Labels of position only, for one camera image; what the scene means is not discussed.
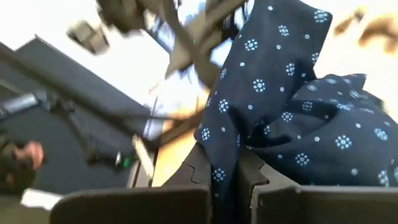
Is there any navy polka dot shirt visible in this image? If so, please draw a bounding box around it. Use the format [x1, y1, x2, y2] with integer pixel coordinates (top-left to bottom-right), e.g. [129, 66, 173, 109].
[194, 0, 398, 224]

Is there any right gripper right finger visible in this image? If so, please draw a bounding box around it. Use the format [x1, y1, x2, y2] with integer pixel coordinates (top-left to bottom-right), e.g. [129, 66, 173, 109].
[239, 149, 398, 224]

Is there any grey side desk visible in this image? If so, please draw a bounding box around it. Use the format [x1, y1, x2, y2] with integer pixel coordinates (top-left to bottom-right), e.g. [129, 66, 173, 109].
[0, 35, 164, 195]

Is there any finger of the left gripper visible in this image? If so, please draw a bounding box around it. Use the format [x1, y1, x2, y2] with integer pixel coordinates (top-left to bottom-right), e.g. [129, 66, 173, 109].
[67, 19, 110, 56]

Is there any person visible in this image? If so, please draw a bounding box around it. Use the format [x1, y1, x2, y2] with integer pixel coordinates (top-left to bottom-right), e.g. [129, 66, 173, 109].
[0, 136, 46, 196]

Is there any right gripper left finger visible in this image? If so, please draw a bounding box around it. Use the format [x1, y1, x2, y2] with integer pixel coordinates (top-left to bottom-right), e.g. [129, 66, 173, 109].
[49, 142, 212, 224]

